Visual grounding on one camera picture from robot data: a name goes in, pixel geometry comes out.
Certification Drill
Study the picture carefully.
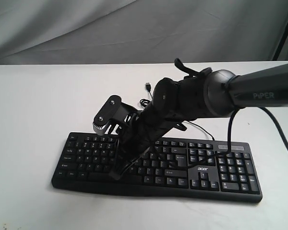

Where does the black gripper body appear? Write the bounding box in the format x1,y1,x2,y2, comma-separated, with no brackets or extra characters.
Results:
116,112,186,153

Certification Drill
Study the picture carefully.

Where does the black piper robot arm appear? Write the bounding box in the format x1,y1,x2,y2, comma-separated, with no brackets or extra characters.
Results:
110,58,288,180

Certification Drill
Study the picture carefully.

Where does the black acer keyboard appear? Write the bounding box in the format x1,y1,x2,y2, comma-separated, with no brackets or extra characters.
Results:
51,133,263,203

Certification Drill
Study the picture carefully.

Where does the grey backdrop cloth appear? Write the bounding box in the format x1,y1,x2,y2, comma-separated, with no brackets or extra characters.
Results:
0,0,288,65

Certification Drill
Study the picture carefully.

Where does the black USB cable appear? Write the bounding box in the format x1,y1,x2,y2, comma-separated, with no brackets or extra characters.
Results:
139,82,216,141

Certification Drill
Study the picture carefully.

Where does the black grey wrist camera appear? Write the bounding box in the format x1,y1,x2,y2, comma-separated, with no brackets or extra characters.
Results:
93,94,137,137

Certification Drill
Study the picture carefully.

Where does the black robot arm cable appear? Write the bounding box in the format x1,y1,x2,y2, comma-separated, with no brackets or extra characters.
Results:
168,71,288,168

